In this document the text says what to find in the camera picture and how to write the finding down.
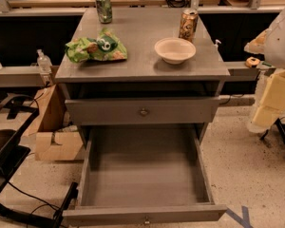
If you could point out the black metal frame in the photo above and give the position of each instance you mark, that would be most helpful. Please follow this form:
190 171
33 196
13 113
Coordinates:
12 154

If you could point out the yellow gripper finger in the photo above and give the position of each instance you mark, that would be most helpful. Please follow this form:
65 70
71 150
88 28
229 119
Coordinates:
266 116
274 94

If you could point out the green rice chip bag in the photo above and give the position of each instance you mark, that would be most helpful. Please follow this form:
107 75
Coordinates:
106 47

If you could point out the gold drink can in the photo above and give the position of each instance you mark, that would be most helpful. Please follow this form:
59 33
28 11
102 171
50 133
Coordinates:
188 24

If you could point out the small white pump bottle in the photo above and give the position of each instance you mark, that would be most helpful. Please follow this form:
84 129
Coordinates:
217 44

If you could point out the grey wooden drawer cabinet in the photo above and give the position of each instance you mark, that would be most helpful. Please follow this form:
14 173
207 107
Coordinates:
144 74

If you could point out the open bottom drawer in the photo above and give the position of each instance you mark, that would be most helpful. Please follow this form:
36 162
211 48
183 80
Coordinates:
135 174

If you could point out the clear plastic bottle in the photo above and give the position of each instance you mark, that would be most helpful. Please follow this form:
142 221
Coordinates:
43 62

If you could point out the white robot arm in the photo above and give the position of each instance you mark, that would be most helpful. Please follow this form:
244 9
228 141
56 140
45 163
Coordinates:
271 43

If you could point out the green soda can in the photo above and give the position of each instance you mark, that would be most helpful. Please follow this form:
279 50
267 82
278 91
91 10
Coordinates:
104 10

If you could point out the cardboard box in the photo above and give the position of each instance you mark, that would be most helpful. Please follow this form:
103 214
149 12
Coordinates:
54 139

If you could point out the white paper bowl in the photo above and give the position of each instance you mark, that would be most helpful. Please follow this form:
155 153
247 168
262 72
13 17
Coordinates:
175 50

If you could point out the grey middle drawer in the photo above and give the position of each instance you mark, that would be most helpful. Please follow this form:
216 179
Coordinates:
181 110

